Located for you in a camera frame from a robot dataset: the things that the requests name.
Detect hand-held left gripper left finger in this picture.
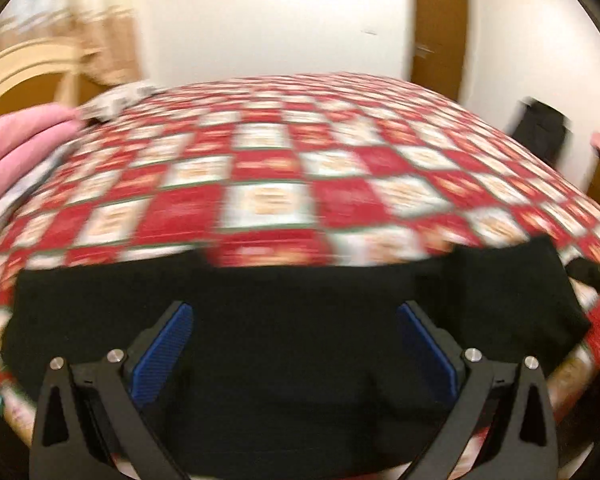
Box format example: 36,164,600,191
30,301,196,480

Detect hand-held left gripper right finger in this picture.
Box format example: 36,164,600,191
396,301,558,480

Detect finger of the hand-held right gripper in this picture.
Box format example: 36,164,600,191
562,255,600,304

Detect black pants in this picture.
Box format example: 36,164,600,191
0,234,592,476

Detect black suitcase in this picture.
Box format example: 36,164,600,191
505,97,568,168

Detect grey patterned pillow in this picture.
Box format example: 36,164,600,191
77,81,157,123
0,145,71,246

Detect red checked printed blanket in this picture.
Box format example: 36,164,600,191
0,72,600,480

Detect pink folded quilt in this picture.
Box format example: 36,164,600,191
0,104,81,201

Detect brown wooden door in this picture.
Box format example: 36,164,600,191
409,0,470,103

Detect cream wooden headboard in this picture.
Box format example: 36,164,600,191
0,40,88,121

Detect beige patterned curtain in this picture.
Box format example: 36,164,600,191
0,0,143,86

